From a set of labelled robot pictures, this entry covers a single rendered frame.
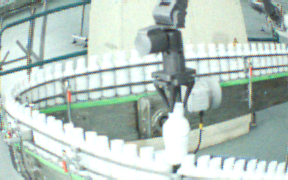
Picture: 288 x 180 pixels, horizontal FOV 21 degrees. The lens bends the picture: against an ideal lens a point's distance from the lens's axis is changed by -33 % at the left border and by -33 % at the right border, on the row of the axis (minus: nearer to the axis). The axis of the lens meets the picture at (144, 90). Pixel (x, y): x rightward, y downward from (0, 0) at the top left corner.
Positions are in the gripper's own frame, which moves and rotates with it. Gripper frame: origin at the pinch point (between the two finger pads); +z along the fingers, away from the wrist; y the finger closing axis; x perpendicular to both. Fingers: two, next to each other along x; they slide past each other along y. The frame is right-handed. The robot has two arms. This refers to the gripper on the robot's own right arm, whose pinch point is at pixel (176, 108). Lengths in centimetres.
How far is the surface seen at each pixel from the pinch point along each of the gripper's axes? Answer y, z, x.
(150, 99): -89, 30, -108
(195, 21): -298, 41, -288
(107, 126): -78, 41, -121
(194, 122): -114, 45, -110
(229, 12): -332, 32, -277
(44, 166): 6, 33, -64
